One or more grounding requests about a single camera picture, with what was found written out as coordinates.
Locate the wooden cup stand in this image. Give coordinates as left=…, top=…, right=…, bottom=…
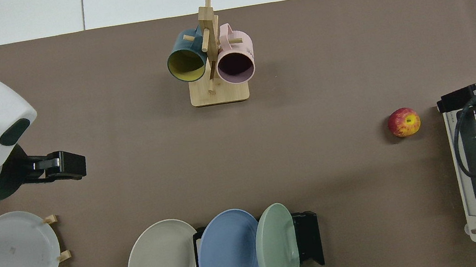
left=175, top=0, right=251, bottom=109

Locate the brown table cloth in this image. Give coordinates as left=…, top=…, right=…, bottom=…
left=0, top=0, right=476, bottom=267

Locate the wooden plate rack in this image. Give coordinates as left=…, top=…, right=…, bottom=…
left=0, top=213, right=73, bottom=267

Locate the pale green plate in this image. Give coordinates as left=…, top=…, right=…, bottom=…
left=249, top=201, right=301, bottom=267

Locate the teal cup yellow inside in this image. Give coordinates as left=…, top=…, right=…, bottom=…
left=162, top=26, right=212, bottom=86

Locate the grey plate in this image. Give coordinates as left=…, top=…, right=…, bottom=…
left=0, top=205, right=64, bottom=267

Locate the black dish rack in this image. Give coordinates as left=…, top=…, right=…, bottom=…
left=190, top=209, right=326, bottom=267

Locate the red yellow apple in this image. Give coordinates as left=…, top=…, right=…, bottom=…
left=385, top=105, right=423, bottom=140

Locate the beige plate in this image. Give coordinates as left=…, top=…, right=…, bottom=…
left=120, top=215, right=203, bottom=267

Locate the pink cup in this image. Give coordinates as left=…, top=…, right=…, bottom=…
left=209, top=20, right=259, bottom=86

